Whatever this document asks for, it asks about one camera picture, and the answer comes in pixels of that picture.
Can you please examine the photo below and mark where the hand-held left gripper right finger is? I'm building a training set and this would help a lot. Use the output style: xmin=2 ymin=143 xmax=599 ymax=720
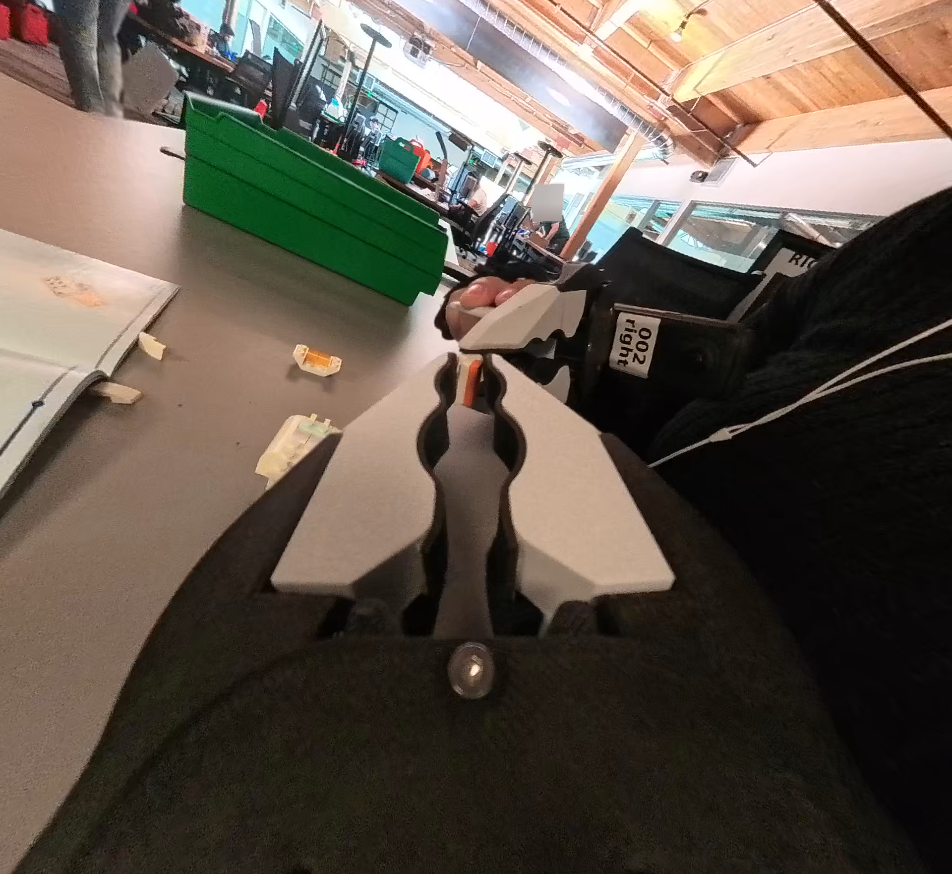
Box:
xmin=482 ymin=355 xmax=676 ymax=633

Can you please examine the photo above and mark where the white lego body assembly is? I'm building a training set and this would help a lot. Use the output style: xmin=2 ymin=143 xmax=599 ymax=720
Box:
xmin=254 ymin=413 xmax=343 ymax=486

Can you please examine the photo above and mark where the person's black sweater torso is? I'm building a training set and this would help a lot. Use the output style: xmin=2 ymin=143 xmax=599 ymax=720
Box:
xmin=732 ymin=188 xmax=952 ymax=443

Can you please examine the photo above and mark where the white cord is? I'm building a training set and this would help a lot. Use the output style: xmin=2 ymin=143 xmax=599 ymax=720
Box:
xmin=646 ymin=318 xmax=952 ymax=469

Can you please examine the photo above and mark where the white and orange lego assembly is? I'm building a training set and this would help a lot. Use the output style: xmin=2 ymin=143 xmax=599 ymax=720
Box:
xmin=292 ymin=343 xmax=343 ymax=377

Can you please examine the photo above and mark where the person's right hand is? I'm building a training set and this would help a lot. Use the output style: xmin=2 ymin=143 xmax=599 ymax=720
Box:
xmin=445 ymin=277 xmax=536 ymax=338

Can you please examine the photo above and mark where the green bin near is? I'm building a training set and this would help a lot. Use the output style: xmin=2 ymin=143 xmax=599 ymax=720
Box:
xmin=182 ymin=91 xmax=449 ymax=307

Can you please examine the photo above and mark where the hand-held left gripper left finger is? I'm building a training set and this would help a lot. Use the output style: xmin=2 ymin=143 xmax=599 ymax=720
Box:
xmin=270 ymin=353 xmax=461 ymax=618

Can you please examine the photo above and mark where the open instruction booklet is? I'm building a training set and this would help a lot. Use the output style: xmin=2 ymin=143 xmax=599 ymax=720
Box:
xmin=0 ymin=228 xmax=181 ymax=496

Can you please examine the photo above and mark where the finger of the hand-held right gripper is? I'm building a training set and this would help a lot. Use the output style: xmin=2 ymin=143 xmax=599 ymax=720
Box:
xmin=517 ymin=338 xmax=575 ymax=408
xmin=459 ymin=285 xmax=575 ymax=354

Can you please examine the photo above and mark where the green storage tote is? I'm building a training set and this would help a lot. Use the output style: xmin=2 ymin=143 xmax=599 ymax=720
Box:
xmin=375 ymin=136 xmax=434 ymax=182

